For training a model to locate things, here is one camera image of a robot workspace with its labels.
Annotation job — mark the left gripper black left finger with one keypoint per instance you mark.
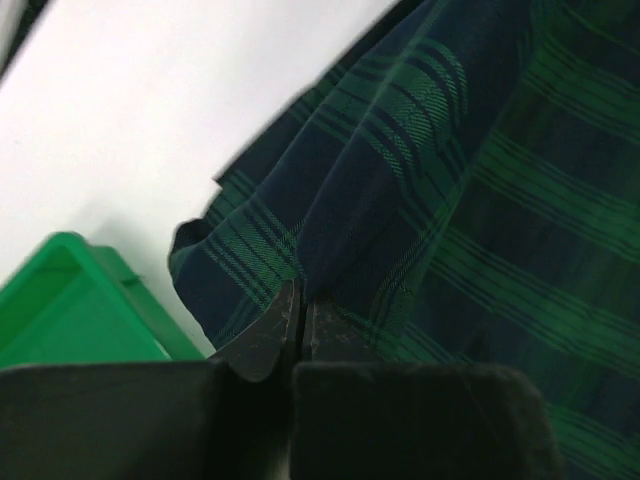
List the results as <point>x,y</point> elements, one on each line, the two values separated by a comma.
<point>226,417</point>

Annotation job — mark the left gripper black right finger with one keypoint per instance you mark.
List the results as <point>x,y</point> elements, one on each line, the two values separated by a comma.
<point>358,417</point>

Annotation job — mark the green navy plaid skirt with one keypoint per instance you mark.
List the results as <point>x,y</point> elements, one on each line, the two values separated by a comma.
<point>464,184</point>

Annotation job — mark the green plastic tray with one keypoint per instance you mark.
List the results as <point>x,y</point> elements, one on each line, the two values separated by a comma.
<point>73,302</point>

